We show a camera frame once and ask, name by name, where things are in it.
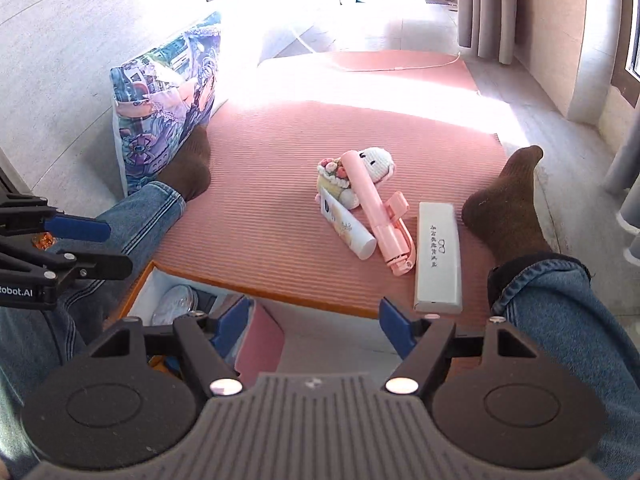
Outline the printed cartoon pillow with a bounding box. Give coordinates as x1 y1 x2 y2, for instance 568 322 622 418
110 10 231 198

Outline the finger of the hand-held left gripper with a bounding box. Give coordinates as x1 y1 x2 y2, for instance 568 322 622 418
0 237 134 287
0 192 112 244

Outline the long white case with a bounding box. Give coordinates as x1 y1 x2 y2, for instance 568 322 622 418
412 201 463 316

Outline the orange cardboard box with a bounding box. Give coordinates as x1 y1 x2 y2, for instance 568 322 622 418
100 260 401 386

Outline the clear round disc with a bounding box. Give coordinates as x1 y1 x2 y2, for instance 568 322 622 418
150 284 198 328

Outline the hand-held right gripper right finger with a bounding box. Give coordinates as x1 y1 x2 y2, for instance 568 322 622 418
380 297 538 395

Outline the person's right leg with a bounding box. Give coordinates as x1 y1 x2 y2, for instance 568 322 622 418
460 145 640 480

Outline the pink ribbed floor mat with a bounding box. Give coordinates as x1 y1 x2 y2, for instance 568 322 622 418
152 100 511 321

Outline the white lotion tube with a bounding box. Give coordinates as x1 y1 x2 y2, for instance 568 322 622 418
317 187 377 261

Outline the grey curtain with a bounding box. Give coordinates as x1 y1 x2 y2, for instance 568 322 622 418
456 0 527 66
600 120 640 266

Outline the pink box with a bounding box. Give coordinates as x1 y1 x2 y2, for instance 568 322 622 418
235 302 287 386

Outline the window frame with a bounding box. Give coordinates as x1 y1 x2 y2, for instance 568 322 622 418
610 0 640 109

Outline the person's left leg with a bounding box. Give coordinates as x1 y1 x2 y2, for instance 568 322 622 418
0 125 213 476

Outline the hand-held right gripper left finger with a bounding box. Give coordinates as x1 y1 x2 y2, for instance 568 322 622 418
92 297 254 399

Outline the person's leg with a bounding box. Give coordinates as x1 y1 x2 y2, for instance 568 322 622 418
0 125 213 476
460 145 640 480

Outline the pink selfie stick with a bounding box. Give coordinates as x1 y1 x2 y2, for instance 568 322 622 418
340 150 418 277

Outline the crochet bunny cake plush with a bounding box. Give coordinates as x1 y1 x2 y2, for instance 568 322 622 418
315 146 397 210

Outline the white charging cable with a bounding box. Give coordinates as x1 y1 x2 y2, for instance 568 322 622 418
292 30 462 74

